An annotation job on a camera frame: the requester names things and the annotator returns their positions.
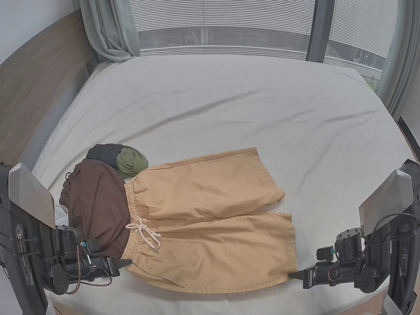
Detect brown shorts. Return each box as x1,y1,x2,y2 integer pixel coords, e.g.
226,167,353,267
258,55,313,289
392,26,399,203
59,159,132,261

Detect window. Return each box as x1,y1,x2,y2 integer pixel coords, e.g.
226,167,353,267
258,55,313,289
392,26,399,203
126,0,404,86

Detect bed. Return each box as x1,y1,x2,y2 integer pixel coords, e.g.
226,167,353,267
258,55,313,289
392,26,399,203
0,10,420,315

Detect black garment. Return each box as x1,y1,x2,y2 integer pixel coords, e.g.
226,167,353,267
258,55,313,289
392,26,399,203
86,144,123,170

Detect grey-green curtain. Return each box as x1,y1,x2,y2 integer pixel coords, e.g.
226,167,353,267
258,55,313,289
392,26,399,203
376,0,420,119
77,0,142,63

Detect tan shorts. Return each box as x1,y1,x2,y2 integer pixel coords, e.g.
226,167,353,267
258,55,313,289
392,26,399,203
121,147,298,289

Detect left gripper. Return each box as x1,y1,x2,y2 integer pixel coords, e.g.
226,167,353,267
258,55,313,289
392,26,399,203
86,255,121,280

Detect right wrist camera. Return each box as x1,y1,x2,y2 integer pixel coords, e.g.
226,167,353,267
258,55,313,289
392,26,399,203
316,246,337,264

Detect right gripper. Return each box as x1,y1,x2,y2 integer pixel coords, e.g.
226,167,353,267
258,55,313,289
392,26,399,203
302,264,339,290

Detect green garment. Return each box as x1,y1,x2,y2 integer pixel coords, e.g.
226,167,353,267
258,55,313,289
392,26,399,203
116,145,149,179

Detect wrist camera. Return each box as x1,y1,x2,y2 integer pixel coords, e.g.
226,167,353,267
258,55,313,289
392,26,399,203
316,246,337,264
82,239,100,258

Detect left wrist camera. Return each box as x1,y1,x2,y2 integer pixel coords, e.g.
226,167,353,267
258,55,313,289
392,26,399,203
82,239,100,258

